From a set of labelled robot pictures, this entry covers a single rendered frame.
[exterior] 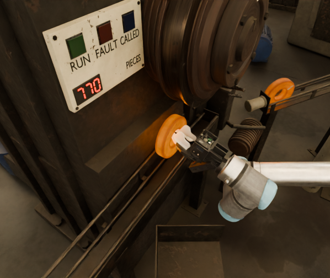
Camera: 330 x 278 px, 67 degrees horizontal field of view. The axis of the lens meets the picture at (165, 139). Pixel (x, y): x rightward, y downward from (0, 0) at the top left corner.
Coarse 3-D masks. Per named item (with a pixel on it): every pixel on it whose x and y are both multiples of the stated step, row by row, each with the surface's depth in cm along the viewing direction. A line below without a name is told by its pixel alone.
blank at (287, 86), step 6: (282, 78) 119; (270, 84) 120; (276, 84) 118; (282, 84) 119; (288, 84) 120; (270, 90) 120; (276, 90) 120; (282, 90) 126; (288, 90) 123; (270, 96) 122; (276, 96) 128; (282, 96) 126; (288, 96) 126; (270, 102) 125
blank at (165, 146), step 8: (168, 120) 80; (176, 120) 80; (184, 120) 85; (160, 128) 79; (168, 128) 78; (176, 128) 82; (160, 136) 79; (168, 136) 79; (160, 144) 79; (168, 144) 82; (160, 152) 81; (168, 152) 84
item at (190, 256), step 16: (208, 224) 74; (224, 224) 74; (160, 240) 81; (176, 240) 81; (192, 240) 81; (208, 240) 81; (160, 256) 78; (176, 256) 78; (192, 256) 78; (208, 256) 78; (160, 272) 75; (176, 272) 75; (192, 272) 75; (208, 272) 75
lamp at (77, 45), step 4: (76, 36) 49; (80, 36) 49; (68, 40) 48; (72, 40) 48; (76, 40) 49; (80, 40) 50; (68, 44) 48; (72, 44) 49; (76, 44) 49; (80, 44) 50; (72, 48) 49; (76, 48) 50; (80, 48) 50; (84, 48) 51; (72, 52) 49; (76, 52) 50; (80, 52) 51; (72, 56) 50; (76, 56) 50
